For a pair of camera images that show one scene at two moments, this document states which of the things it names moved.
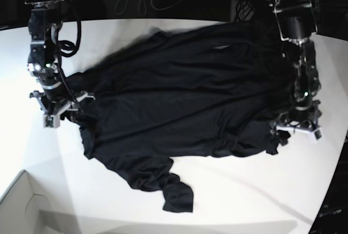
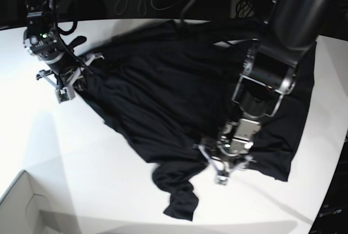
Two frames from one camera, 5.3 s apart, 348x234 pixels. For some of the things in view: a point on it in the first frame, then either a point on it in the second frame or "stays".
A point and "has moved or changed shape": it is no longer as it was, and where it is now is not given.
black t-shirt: [213, 91] has moved or changed shape
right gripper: [302, 121] to [236, 154]
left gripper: [54, 101] to [63, 82]
